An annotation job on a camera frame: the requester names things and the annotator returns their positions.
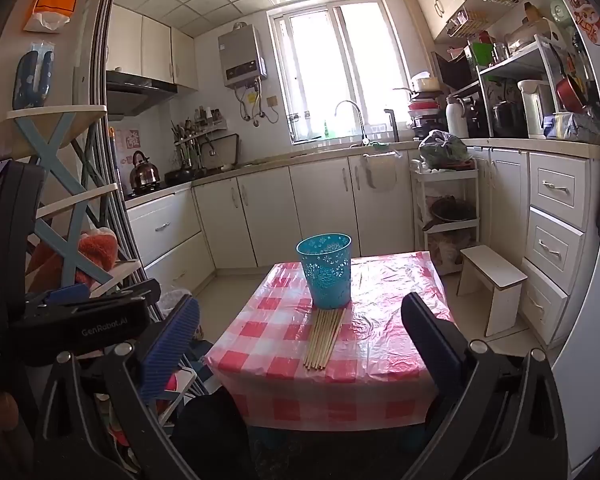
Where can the curved chrome faucet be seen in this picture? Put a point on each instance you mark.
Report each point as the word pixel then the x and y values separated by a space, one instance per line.
pixel 352 107

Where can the black basin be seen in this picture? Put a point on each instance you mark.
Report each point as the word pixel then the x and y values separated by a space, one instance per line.
pixel 452 210

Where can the white thermos flask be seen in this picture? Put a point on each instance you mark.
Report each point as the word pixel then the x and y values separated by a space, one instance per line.
pixel 455 120

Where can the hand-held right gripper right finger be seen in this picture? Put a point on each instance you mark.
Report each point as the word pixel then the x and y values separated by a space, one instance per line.
pixel 430 340

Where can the cream wall cabinets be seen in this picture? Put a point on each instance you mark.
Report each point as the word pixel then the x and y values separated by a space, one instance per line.
pixel 155 50

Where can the black cooking pot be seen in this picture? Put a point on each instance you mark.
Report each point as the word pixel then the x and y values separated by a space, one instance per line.
pixel 507 120

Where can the white electric water pot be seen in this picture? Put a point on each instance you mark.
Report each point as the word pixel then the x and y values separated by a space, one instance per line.
pixel 535 107

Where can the small white step stool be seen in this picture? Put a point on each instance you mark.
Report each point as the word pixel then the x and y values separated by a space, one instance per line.
pixel 495 272

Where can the wall utensil rack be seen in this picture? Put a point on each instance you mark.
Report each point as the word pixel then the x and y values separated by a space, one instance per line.
pixel 200 122

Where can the bag of green vegetables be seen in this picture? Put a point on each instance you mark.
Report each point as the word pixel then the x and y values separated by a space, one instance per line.
pixel 442 150

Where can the shelf rack with blue crosses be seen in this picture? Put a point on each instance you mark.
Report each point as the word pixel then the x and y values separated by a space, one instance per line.
pixel 55 130

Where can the white appliance shelf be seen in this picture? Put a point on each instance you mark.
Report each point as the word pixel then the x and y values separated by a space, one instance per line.
pixel 515 60

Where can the black rimmed tray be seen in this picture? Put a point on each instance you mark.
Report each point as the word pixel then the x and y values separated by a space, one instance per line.
pixel 225 152

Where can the blue oven mitt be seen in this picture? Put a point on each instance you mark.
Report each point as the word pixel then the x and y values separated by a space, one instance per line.
pixel 30 80

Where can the green bottle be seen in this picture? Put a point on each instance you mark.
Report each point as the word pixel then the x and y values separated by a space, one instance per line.
pixel 325 131

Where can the black microwave oven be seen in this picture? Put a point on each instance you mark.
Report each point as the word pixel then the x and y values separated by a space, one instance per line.
pixel 455 72

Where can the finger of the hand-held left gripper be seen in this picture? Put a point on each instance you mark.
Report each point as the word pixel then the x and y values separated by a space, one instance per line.
pixel 110 294

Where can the grey sliding door frame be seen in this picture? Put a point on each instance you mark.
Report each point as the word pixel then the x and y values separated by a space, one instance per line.
pixel 107 160

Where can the cream drawer unit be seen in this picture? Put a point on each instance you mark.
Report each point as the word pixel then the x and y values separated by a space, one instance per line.
pixel 555 230

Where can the stainless steel kettle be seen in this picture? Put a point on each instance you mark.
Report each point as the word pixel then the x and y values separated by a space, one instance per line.
pixel 144 172

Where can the white gas water heater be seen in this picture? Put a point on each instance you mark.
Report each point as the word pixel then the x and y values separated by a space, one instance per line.
pixel 241 55

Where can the blue perforated plastic basket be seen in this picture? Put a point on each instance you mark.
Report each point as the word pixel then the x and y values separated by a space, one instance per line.
pixel 326 275

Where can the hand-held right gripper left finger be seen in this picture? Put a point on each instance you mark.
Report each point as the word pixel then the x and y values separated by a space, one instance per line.
pixel 172 345

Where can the beige hanging bag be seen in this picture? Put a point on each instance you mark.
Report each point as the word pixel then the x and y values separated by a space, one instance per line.
pixel 382 172

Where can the cream base cabinets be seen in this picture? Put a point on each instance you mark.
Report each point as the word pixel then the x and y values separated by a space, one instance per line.
pixel 270 210

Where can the pink checked plastic tablecloth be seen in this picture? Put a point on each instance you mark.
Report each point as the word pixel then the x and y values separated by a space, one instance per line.
pixel 260 330

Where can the bundle of wooden chopsticks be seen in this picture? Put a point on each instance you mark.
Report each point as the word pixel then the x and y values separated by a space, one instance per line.
pixel 322 340

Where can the stack of dishes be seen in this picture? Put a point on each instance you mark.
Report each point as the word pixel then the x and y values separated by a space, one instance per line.
pixel 425 105

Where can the black range hood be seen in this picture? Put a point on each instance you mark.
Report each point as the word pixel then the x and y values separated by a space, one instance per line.
pixel 135 92

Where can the flower print trash bin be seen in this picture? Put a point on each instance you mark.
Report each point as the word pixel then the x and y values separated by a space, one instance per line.
pixel 175 302

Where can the kitchen window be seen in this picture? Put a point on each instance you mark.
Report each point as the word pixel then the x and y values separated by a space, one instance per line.
pixel 340 65

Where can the orange towel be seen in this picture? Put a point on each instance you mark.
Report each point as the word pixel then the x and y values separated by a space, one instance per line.
pixel 97 255

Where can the red saucepan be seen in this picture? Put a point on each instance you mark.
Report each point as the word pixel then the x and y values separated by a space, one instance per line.
pixel 570 95

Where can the red cartoon sticker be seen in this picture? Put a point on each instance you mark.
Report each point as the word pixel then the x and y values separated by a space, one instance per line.
pixel 587 15

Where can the black frying pan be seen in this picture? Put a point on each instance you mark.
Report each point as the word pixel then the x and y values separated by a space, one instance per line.
pixel 180 175

